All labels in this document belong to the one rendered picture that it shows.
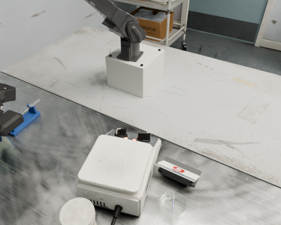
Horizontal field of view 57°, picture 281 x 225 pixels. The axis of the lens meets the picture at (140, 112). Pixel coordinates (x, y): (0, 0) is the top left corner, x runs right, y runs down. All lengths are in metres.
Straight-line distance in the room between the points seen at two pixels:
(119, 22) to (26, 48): 1.52
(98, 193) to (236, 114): 0.46
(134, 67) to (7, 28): 1.40
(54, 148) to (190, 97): 0.43
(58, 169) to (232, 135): 0.44
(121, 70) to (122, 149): 0.33
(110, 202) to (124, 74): 0.41
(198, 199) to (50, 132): 0.41
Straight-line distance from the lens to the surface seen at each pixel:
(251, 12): 3.34
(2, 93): 0.68
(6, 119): 0.63
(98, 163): 0.52
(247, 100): 0.86
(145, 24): 2.72
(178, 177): 0.58
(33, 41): 2.20
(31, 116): 0.79
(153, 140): 0.61
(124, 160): 0.52
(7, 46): 2.08
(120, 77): 0.82
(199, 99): 0.82
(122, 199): 0.50
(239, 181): 0.63
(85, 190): 0.52
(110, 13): 0.70
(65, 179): 0.62
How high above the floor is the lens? 1.39
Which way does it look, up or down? 40 degrees down
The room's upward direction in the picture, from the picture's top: straight up
